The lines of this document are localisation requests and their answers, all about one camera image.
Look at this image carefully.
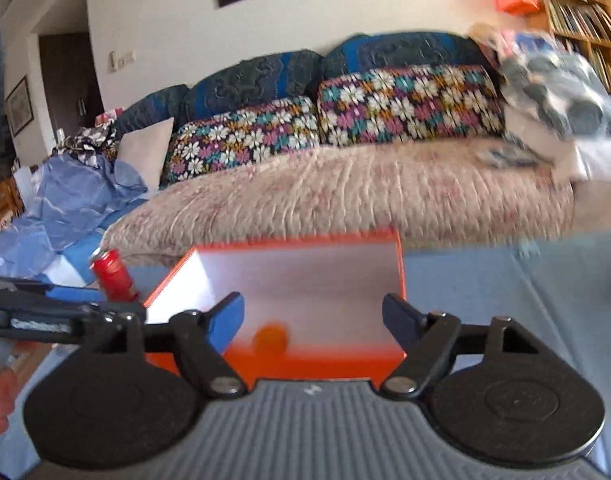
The small tangerine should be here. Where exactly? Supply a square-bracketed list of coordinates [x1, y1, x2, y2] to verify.
[251, 323, 290, 358]

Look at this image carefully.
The red soda can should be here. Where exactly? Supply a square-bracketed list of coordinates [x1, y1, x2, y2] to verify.
[90, 248, 138, 302]

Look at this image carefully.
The orange cardboard box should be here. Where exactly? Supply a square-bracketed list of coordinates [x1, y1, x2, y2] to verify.
[145, 229, 405, 386]

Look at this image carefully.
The blue striped sheet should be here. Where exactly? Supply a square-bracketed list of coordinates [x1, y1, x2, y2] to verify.
[0, 155, 147, 287]

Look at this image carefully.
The pink quilted sofa cover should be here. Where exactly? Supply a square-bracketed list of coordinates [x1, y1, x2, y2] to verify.
[100, 139, 575, 266]

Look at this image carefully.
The floral cushion left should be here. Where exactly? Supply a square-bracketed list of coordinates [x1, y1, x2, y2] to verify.
[161, 96, 319, 186]

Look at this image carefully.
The floral cushion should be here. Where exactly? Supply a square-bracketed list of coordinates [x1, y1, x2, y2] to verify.
[317, 65, 504, 148]
[161, 96, 319, 186]

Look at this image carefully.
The white pillow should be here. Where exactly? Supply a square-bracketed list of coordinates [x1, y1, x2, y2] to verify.
[117, 118, 174, 192]

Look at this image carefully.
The small framed picture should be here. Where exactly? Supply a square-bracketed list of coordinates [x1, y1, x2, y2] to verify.
[5, 76, 34, 138]

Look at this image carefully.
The floral cushion right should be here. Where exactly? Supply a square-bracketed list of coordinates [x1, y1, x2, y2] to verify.
[317, 65, 504, 148]

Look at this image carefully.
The grey dotted white blanket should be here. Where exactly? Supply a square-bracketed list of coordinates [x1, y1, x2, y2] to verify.
[469, 24, 611, 182]

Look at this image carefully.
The dark blue sofa backrest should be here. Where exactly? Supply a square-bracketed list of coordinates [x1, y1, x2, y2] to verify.
[115, 32, 499, 136]

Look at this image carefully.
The wall light switch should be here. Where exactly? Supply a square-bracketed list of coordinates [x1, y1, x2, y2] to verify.
[109, 50, 136, 73]

